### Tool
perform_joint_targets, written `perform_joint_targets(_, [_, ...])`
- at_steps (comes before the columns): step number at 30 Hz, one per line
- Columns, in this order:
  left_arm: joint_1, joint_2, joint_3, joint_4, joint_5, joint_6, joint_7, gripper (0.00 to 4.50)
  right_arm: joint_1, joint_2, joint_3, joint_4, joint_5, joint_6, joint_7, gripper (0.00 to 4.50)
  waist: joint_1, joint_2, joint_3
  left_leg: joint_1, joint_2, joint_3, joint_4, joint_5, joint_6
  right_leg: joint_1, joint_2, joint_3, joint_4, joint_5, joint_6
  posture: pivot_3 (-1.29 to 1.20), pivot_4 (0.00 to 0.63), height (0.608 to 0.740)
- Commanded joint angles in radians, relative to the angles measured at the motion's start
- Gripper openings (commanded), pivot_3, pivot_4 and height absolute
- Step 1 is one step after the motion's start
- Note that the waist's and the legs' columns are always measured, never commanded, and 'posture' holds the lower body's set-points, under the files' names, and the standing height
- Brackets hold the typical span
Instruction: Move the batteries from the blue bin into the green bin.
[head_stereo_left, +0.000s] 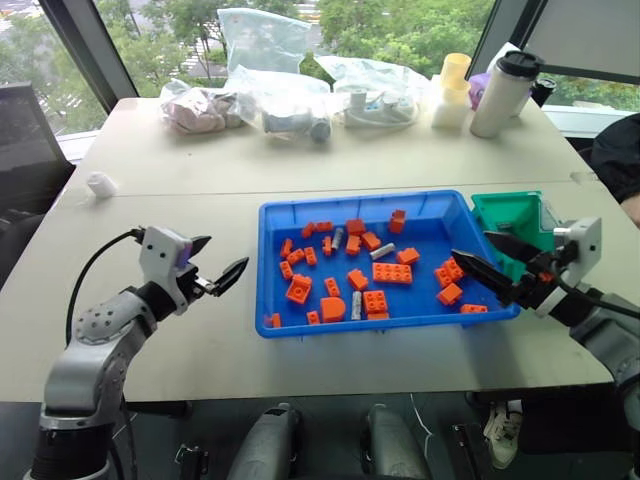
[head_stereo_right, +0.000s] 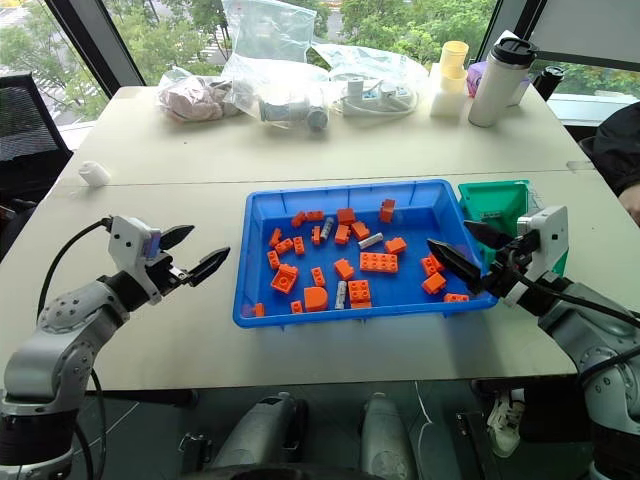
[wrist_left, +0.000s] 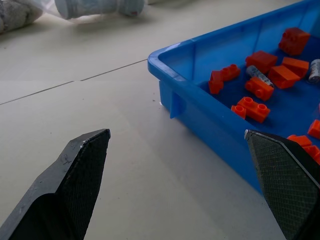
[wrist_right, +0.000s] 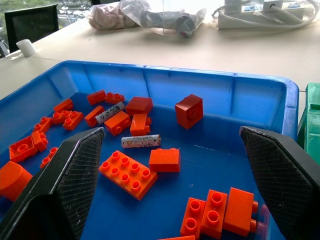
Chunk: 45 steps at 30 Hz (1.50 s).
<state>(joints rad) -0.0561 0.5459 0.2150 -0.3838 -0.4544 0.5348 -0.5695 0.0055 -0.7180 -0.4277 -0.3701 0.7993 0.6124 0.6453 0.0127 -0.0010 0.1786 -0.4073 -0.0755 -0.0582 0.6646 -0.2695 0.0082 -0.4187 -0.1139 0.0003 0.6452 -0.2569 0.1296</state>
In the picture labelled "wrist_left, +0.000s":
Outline blue plastic bin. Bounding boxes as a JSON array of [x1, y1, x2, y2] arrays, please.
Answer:
[[147, 0, 320, 197]]

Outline grey white cloth bundle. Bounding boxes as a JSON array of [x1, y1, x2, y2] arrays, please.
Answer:
[[0, 0, 44, 35]]

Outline small red building block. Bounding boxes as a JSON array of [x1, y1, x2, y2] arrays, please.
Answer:
[[208, 70, 225, 95]]

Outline large red building block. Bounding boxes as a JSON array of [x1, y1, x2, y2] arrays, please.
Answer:
[[278, 26, 311, 56]]

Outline small red toy brick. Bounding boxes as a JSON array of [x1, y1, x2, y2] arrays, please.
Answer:
[[230, 104, 248, 120]]

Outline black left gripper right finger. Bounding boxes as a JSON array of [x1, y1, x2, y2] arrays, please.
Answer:
[[244, 129, 320, 240]]

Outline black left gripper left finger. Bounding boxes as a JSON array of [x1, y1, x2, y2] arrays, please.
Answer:
[[0, 128, 111, 240]]

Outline white plastic bottle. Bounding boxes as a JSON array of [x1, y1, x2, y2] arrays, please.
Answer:
[[54, 0, 146, 20]]

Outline clear plastic bag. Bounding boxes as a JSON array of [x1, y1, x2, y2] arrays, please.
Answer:
[[32, 0, 151, 25]]

